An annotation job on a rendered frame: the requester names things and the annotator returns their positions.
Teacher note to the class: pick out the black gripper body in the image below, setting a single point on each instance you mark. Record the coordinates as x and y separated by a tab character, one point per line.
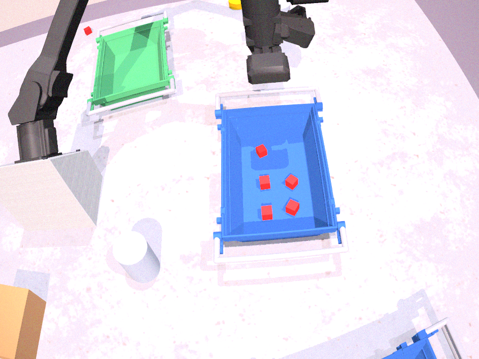
266	65

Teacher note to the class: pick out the grey cylinder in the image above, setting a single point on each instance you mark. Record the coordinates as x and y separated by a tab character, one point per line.
285	6
134	254

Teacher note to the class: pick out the yellow short cylinder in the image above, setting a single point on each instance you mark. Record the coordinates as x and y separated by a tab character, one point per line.
235	4

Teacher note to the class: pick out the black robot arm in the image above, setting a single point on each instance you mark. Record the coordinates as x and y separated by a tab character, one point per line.
47	82

